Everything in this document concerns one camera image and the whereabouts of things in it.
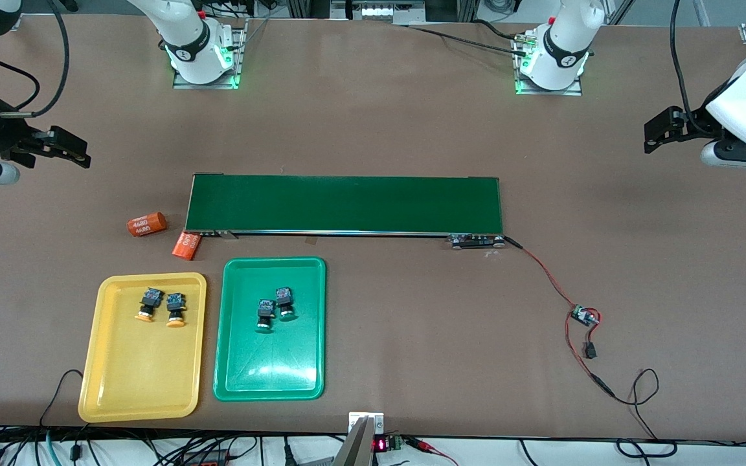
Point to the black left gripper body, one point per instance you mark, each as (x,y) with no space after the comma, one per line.
(695,123)

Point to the orange cylinder printed 4680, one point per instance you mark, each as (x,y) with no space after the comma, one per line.
(185,246)
(132,226)

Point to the yellow mushroom push button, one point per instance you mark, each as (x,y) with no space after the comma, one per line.
(176,307)
(147,301)

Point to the green mushroom push button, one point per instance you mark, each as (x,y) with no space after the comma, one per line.
(264,317)
(284,301)

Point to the small circuit board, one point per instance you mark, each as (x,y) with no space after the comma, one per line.
(583,316)

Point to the small black connector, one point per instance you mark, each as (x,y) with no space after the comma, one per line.
(590,352)

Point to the yellow plastic tray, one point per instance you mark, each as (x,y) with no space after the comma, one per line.
(143,369)

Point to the brown tape piece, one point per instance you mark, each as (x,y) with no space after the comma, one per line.
(312,241)

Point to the green belt conveyor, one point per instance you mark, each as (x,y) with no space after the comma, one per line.
(347,204)

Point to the green plastic tray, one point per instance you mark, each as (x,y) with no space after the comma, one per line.
(269,362)

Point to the orange power strip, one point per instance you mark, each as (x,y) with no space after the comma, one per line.
(204,461)

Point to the red clip lead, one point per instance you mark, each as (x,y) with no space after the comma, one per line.
(421,444)

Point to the grey metal pole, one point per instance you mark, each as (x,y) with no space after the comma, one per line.
(355,450)

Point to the red digit display module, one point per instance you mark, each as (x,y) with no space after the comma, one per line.
(381,444)

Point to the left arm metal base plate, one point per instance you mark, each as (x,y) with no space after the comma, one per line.
(548,92)

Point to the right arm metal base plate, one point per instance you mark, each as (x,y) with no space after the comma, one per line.
(204,85)

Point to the aluminium frame structure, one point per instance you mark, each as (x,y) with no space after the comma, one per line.
(373,11)

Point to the small metal bracket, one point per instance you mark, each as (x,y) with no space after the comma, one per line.
(357,419)

